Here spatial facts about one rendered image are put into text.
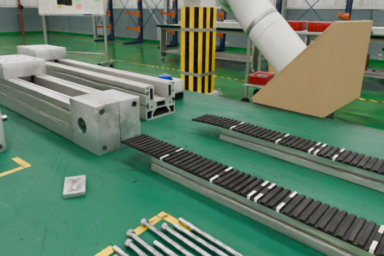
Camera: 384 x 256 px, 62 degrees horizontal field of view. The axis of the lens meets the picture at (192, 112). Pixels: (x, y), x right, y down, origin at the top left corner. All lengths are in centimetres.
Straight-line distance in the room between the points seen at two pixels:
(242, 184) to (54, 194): 27
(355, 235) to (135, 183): 31
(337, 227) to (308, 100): 53
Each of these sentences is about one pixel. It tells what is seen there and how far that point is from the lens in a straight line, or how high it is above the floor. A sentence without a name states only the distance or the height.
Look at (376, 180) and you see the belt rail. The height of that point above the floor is 79.
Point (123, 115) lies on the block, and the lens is 62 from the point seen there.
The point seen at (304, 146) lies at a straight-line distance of 60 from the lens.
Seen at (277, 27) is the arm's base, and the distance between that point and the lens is 103.
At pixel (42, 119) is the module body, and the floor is 80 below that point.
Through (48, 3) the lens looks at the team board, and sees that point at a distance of 697.
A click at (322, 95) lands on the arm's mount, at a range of 87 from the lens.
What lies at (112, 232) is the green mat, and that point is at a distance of 42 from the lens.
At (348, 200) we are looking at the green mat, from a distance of 52.
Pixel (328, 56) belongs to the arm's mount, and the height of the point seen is 94.
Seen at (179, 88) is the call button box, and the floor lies 81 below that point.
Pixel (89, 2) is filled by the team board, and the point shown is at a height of 120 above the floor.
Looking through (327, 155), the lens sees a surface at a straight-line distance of 57.
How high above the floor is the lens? 103
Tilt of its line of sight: 17 degrees down
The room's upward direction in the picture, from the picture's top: 1 degrees clockwise
